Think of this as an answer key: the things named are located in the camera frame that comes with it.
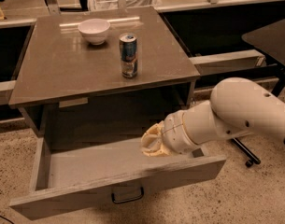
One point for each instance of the black wheeled table base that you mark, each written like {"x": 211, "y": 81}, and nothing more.
{"x": 253, "y": 159}

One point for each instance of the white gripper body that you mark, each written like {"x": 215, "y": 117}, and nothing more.
{"x": 173, "y": 132}

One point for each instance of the dark side table top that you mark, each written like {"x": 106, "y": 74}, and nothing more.
{"x": 270, "y": 40}

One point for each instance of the grey drawer cabinet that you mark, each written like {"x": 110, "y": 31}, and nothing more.
{"x": 73, "y": 92}

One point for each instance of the blue silver drink can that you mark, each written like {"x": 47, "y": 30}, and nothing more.
{"x": 128, "y": 53}

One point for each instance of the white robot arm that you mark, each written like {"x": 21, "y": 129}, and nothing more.
{"x": 236, "y": 107}

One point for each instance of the white bowl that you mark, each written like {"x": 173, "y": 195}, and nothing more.
{"x": 94, "y": 31}

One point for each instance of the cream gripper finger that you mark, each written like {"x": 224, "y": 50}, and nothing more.
{"x": 156, "y": 150}
{"x": 152, "y": 136}

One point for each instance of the grey top drawer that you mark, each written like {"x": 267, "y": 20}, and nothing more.
{"x": 66, "y": 179}

